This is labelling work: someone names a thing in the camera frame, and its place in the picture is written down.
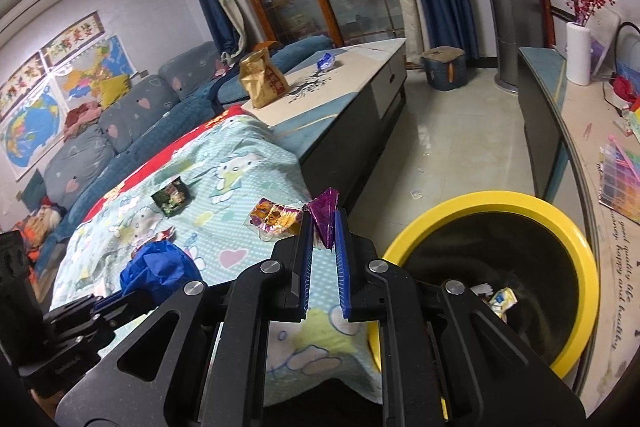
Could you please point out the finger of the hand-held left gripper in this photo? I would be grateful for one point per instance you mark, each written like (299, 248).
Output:
(110, 307)

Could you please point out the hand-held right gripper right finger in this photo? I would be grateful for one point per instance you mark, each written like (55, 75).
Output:
(342, 267)

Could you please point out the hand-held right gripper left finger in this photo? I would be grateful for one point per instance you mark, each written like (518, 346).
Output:
(306, 267)

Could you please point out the purple foil wrapper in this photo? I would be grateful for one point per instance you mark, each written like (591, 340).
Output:
(322, 212)

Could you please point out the blue plastic bag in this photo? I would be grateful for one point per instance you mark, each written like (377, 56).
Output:
(160, 267)

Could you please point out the yellow rimmed black bin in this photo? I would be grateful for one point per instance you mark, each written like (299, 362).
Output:
(500, 199)

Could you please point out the orange purple clear wrapper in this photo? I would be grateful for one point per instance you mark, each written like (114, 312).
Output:
(270, 217)

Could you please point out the orange stuffed toy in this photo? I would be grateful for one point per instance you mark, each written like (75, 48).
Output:
(40, 227)

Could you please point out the black green snack packet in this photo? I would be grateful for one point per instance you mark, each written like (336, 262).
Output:
(172, 198)

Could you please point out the printed cartoon blanket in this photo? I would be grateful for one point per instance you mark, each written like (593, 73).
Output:
(225, 167)

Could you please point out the yellow snack wrapper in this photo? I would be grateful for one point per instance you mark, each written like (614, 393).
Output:
(502, 301)

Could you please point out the world map poster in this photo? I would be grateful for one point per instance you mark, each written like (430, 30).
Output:
(30, 132)

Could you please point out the pile of clothes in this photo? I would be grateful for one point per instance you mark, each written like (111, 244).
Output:
(82, 119)

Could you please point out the gold snack bag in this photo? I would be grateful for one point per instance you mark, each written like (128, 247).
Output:
(262, 82)

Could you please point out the white topped coffee table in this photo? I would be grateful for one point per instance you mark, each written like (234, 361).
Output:
(350, 72)

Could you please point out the blue grey sofa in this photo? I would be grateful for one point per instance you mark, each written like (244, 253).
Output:
(135, 107)

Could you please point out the blue white wrapper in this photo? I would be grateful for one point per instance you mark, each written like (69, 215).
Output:
(326, 61)

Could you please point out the yellow cushion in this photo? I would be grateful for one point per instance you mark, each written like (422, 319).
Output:
(115, 91)

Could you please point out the dark blue storage box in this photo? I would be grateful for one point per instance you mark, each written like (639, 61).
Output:
(444, 69)

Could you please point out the framed cross stitch hanging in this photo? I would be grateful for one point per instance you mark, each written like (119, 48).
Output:
(72, 37)
(22, 84)

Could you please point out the colourful country map poster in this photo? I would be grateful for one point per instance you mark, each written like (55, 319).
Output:
(95, 69)

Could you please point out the long grey sideboard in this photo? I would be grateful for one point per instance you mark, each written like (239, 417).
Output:
(565, 117)

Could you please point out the pink tweezers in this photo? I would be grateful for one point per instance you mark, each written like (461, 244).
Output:
(586, 131)

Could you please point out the clear bead organizer box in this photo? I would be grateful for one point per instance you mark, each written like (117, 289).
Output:
(620, 187)

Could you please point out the white paper towel roll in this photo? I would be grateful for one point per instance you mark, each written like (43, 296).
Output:
(578, 54)

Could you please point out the white canvas board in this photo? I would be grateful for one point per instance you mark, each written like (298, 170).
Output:
(605, 42)

